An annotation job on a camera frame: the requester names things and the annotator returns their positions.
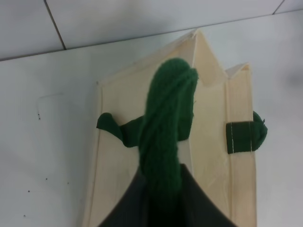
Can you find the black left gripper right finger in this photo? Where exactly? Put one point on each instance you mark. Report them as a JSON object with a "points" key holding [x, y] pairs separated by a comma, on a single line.
{"points": [[195, 209]]}

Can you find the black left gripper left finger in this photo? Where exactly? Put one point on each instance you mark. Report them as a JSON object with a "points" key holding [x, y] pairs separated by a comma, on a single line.
{"points": [[133, 208]]}

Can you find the white linen bag green handles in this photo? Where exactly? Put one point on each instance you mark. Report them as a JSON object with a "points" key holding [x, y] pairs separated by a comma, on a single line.
{"points": [[176, 106]]}

